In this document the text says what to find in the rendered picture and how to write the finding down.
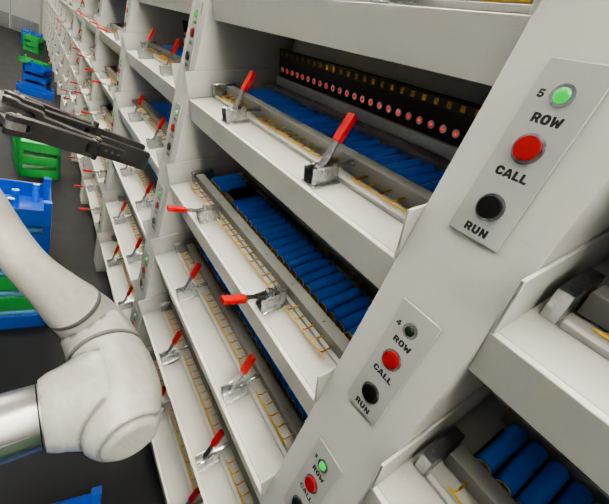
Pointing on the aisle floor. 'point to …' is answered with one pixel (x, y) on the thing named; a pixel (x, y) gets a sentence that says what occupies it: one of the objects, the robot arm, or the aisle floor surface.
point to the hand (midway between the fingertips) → (122, 149)
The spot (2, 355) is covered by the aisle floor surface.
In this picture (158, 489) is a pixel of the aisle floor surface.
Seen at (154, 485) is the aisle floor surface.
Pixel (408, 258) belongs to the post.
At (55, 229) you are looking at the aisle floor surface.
